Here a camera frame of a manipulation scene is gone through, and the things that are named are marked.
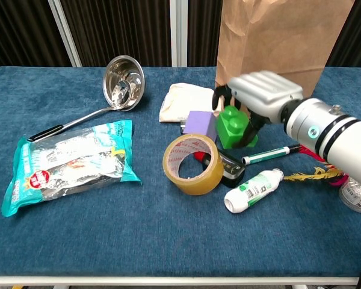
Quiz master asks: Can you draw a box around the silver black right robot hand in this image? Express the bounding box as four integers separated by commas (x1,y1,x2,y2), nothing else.
212,71,304,148

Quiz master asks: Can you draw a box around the green toy building brick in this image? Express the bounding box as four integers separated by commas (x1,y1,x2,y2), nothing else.
215,105,259,151

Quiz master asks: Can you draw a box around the brown paper carrier bag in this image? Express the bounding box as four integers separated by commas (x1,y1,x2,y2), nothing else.
215,0,356,100

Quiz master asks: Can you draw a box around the green white marker pen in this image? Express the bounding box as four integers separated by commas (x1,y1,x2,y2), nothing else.
242,144,301,166

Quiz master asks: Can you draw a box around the purple foam cube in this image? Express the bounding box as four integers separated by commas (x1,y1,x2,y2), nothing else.
182,110,219,144

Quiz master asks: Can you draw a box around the cream cloth pouch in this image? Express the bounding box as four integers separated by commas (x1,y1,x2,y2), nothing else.
159,82,226,123

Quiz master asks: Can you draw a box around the colourful feather shuttlecock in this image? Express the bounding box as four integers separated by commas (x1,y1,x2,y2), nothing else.
283,144,350,186

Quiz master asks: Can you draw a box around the white plastic bottle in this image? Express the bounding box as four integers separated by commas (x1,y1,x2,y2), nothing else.
224,168,285,214

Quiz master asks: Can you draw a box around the brown packing tape roll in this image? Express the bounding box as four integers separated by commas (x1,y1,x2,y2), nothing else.
162,132,224,196

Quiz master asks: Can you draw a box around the clear tub of paper clips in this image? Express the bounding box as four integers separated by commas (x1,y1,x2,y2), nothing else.
338,176,361,214

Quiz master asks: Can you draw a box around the teal frozen food packet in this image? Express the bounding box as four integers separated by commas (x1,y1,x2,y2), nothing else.
0,119,143,217

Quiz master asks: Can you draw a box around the aluminium frame post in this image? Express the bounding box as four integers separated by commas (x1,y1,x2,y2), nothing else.
47,0,82,67
169,0,189,67

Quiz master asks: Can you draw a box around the steel ladle black handle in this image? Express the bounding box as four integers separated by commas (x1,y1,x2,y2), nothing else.
27,55,146,143

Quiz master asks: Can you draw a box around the white metal table frame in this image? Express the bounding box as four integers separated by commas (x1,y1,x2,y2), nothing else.
0,275,361,289

